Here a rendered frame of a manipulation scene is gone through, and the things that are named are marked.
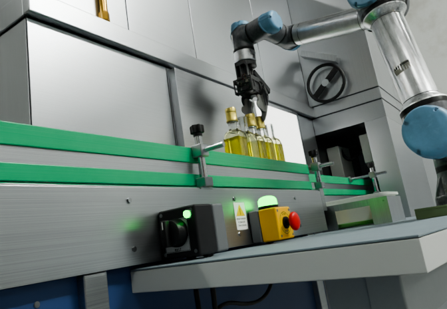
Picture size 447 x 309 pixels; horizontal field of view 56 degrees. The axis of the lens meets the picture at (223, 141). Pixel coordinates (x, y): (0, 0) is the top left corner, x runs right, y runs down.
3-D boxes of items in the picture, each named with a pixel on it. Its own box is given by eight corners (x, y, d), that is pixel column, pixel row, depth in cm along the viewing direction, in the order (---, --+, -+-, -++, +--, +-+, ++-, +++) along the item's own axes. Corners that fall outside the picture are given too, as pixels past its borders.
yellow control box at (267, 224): (268, 243, 98) (263, 210, 99) (297, 238, 94) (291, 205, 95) (253, 246, 92) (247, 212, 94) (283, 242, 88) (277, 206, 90)
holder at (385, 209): (326, 231, 151) (321, 209, 153) (406, 219, 136) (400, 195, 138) (306, 234, 137) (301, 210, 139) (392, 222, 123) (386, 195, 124)
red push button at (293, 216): (286, 213, 94) (299, 210, 92) (289, 231, 93) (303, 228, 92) (277, 214, 91) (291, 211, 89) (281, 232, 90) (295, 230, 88)
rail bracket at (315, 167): (291, 195, 140) (285, 158, 143) (340, 185, 131) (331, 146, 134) (287, 195, 138) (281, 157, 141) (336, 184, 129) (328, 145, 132)
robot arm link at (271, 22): (287, 16, 145) (263, 30, 153) (267, 4, 137) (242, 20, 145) (291, 36, 143) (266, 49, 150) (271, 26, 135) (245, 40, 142)
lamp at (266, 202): (265, 210, 98) (262, 197, 98) (282, 206, 95) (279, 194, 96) (255, 210, 94) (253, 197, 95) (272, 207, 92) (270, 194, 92)
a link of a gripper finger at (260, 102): (256, 119, 139) (248, 94, 141) (265, 121, 143) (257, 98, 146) (264, 115, 137) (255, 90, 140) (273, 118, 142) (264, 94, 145)
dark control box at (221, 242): (193, 257, 75) (187, 210, 77) (230, 252, 71) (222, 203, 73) (161, 263, 69) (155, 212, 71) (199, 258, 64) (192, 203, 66)
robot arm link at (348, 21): (422, -7, 125) (286, 29, 159) (407, -22, 117) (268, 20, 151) (422, 30, 124) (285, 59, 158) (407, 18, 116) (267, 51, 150)
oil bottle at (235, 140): (241, 201, 128) (231, 133, 133) (257, 197, 125) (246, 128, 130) (231, 201, 123) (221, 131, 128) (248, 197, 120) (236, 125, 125)
